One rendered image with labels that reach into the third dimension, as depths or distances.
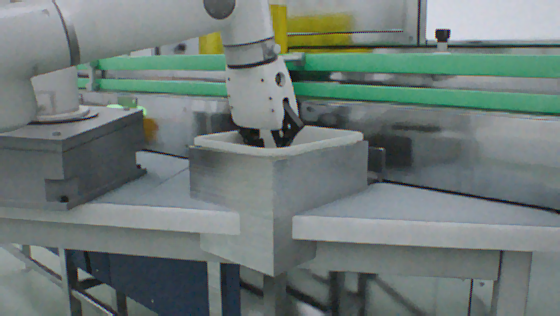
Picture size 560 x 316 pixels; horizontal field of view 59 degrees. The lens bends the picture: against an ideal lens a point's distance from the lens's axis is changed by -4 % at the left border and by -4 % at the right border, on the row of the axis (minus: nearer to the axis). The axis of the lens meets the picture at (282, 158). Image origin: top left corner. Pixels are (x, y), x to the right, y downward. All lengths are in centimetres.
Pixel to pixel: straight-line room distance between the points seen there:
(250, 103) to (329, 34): 45
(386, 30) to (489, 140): 38
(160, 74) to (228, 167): 50
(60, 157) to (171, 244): 21
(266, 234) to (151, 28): 29
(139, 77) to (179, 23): 63
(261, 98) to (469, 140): 31
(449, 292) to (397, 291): 13
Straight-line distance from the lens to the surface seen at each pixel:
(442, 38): 92
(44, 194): 77
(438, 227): 68
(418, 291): 115
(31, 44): 61
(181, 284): 123
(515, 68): 79
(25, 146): 77
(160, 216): 74
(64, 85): 87
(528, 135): 77
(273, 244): 67
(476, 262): 76
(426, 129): 82
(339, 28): 113
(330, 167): 74
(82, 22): 62
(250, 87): 74
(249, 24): 71
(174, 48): 161
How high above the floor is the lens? 95
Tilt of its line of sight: 11 degrees down
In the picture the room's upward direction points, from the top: straight up
